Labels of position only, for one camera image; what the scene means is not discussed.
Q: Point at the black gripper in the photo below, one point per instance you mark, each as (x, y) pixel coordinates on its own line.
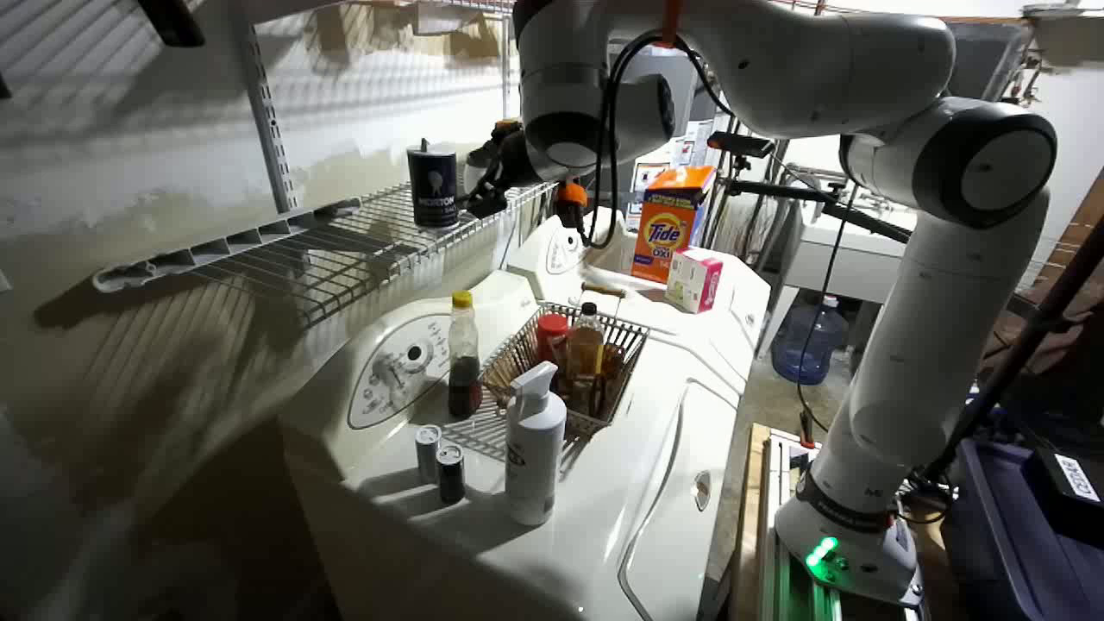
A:
(511, 157)

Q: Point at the black and white lidded container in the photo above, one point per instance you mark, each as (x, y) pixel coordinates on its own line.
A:
(434, 185)

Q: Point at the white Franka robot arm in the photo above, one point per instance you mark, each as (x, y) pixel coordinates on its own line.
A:
(921, 346)

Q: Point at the white slotted shelf upright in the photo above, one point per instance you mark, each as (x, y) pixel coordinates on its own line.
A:
(264, 106)

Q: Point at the red lidded jar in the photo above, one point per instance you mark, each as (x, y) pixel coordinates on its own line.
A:
(554, 337)

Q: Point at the dark sauce bottle yellow cap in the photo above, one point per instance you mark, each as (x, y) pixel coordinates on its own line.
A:
(465, 356)

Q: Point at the orange Tide detergent box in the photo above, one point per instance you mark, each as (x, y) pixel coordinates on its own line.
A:
(670, 226)

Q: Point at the amber bottle with black cap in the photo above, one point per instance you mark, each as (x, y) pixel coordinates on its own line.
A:
(588, 356)

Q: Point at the pink and white small box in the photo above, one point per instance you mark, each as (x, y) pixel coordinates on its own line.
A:
(694, 282)

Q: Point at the white spray bottle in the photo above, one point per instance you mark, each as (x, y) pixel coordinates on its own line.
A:
(535, 448)

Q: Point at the small can with white label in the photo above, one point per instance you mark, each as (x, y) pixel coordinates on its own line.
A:
(426, 448)

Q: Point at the white dryer with control panel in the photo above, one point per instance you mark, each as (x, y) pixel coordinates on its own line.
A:
(735, 310)

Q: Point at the small dark can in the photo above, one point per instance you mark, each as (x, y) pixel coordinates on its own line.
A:
(450, 475)

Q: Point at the white washer with round dial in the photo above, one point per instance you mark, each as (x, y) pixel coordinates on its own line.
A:
(643, 483)

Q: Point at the blue water jug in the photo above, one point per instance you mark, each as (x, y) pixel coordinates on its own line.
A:
(808, 341)

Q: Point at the wooden robot platform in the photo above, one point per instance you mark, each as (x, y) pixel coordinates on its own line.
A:
(755, 520)

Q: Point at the black trash bin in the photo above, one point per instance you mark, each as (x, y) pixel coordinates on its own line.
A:
(987, 57)

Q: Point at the black diagonal pole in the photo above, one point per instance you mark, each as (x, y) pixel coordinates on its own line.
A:
(1023, 340)

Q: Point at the dark blue storage bin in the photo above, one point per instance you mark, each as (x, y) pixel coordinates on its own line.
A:
(1014, 553)

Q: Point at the black device with white label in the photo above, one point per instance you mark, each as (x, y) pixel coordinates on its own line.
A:
(1070, 486)

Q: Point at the black camera tripod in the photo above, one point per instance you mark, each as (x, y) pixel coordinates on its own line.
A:
(804, 194)

